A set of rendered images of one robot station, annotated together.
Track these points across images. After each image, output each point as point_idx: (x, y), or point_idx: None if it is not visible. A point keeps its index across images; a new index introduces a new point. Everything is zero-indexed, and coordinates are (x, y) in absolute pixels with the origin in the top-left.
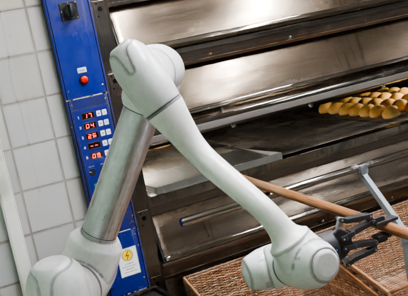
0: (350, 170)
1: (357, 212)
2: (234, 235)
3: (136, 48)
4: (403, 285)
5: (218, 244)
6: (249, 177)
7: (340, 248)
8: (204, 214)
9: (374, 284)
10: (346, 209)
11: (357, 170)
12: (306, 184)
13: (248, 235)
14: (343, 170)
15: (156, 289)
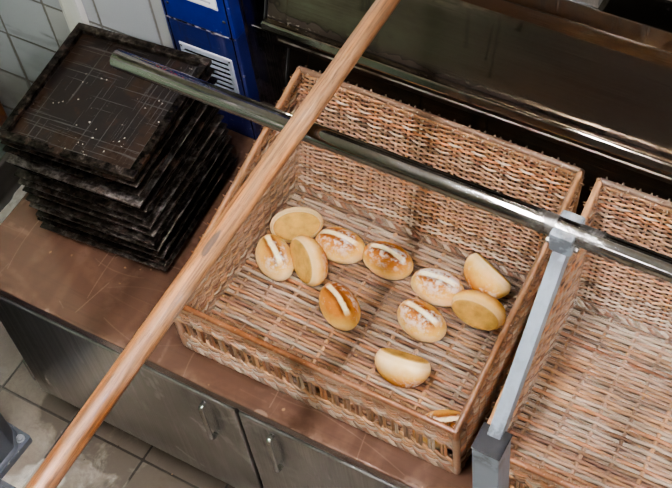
0: (521, 221)
1: (79, 420)
2: (410, 73)
3: None
4: (519, 462)
5: (369, 67)
6: (348, 46)
7: None
8: (154, 78)
9: (495, 403)
10: (102, 387)
11: (546, 234)
12: (393, 173)
13: (439, 92)
14: (506, 211)
15: (194, 71)
